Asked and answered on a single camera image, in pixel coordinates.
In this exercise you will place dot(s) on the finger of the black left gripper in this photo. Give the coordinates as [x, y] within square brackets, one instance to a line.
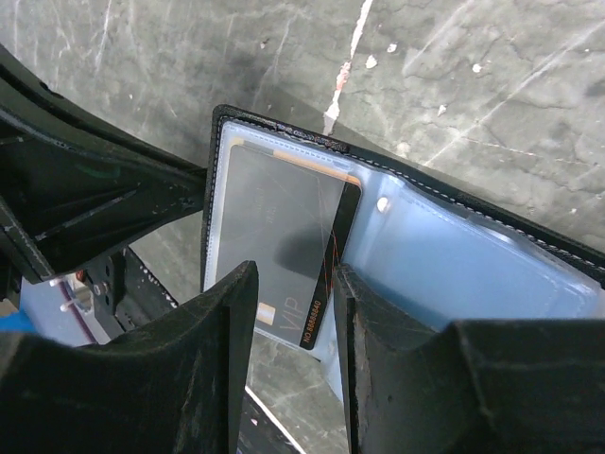
[74, 187]

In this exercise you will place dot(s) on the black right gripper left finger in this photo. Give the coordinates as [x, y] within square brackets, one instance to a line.
[61, 399]

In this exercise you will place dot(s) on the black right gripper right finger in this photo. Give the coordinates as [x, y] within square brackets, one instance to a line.
[477, 386]

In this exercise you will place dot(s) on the black VIP card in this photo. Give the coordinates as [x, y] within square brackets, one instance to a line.
[294, 224]

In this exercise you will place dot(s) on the black leather card holder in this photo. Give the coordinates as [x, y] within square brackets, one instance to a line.
[426, 246]

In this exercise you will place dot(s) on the gold VIP card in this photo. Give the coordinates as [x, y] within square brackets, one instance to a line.
[294, 160]

